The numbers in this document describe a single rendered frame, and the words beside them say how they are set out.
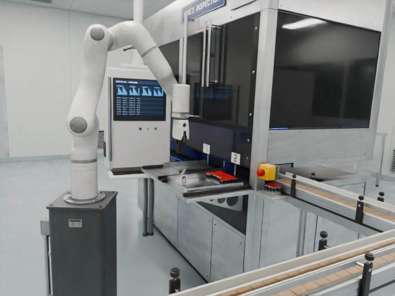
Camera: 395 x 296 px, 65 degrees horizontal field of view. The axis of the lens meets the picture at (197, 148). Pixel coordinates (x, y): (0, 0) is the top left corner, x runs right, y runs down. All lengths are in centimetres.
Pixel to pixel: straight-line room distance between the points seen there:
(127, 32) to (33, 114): 545
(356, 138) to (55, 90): 574
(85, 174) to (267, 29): 111
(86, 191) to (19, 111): 537
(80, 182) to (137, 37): 70
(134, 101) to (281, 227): 135
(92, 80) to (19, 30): 547
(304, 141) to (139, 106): 121
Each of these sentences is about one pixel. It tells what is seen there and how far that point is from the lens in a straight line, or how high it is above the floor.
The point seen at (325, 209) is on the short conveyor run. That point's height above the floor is 89.
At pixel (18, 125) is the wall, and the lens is 684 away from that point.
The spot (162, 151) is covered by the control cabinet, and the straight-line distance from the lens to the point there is 245.
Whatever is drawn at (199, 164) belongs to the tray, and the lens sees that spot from 222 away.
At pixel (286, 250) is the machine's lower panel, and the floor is 48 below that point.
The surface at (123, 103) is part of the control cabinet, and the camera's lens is 234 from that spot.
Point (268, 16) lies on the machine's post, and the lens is 166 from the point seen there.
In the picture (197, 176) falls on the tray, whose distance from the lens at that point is 183.
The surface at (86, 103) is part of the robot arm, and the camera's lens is 144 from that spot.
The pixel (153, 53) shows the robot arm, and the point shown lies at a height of 155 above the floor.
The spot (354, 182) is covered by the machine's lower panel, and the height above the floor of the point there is 84.
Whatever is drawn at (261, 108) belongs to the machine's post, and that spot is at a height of 131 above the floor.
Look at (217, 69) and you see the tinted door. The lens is 199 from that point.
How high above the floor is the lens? 136
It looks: 9 degrees down
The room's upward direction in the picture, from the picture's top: 2 degrees clockwise
